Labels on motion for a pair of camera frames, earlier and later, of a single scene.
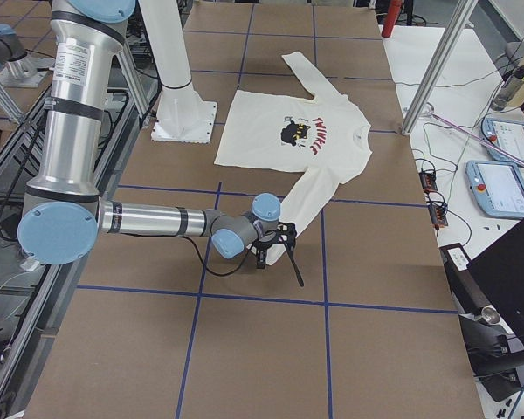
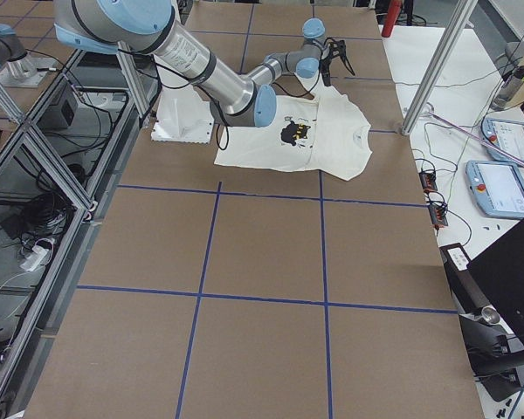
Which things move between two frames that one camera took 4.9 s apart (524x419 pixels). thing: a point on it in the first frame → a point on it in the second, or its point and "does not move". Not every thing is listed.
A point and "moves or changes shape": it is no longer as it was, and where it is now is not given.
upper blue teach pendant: (513, 137) does not move
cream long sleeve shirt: (323, 139) moves or changes shape
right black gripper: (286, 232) → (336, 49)
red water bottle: (393, 13) does not move
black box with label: (468, 291) does not move
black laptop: (511, 269) does not move
